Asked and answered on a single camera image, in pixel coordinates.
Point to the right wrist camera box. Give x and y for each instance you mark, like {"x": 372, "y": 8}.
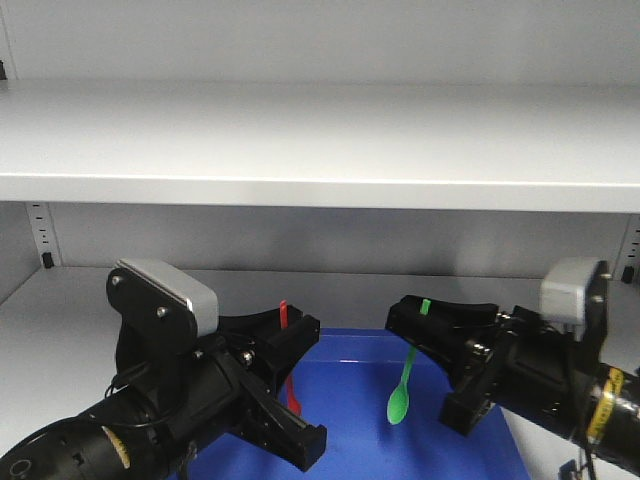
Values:
{"x": 573, "y": 294}

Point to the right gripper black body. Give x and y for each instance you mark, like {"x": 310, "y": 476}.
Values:
{"x": 546, "y": 374}

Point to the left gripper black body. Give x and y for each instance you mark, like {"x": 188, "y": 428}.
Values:
{"x": 168, "y": 380}

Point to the blue plastic tray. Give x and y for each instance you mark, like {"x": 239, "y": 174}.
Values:
{"x": 344, "y": 383}

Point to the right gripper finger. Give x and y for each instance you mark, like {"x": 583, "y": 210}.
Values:
{"x": 471, "y": 381}
{"x": 443, "y": 332}

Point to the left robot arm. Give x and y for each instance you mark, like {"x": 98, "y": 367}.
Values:
{"x": 82, "y": 447}

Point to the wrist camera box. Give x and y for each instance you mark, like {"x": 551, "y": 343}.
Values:
{"x": 200, "y": 300}
{"x": 573, "y": 294}

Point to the green plastic spoon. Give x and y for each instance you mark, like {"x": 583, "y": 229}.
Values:
{"x": 399, "y": 399}

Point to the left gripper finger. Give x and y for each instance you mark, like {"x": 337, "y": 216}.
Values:
{"x": 256, "y": 341}
{"x": 270, "y": 425}

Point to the red plastic spoon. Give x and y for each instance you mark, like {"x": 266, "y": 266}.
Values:
{"x": 288, "y": 325}

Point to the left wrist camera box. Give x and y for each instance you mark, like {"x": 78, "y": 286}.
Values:
{"x": 200, "y": 300}

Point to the upper cabinet shelf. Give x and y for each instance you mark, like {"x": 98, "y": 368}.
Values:
{"x": 553, "y": 149}

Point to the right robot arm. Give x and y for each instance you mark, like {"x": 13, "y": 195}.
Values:
{"x": 613, "y": 431}

